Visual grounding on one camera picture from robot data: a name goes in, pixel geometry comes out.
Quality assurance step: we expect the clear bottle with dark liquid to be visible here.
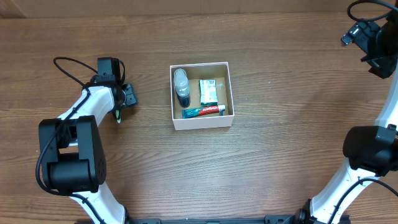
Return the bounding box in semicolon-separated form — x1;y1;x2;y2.
174;68;190;108

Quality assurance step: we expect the red green toothpaste tube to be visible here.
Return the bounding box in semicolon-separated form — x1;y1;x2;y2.
182;105;226;119

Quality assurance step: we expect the green soap box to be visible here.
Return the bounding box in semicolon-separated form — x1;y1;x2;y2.
199;80;218;106

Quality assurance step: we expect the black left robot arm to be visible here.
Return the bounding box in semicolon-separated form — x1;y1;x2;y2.
35;57;137;223

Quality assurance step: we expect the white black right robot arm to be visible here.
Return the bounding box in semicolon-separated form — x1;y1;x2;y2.
287;10;397;223

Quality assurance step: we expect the white cardboard box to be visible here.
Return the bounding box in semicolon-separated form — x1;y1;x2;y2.
170;62;234;130

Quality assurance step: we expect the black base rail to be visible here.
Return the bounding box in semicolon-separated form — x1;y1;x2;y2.
127;215;294;224

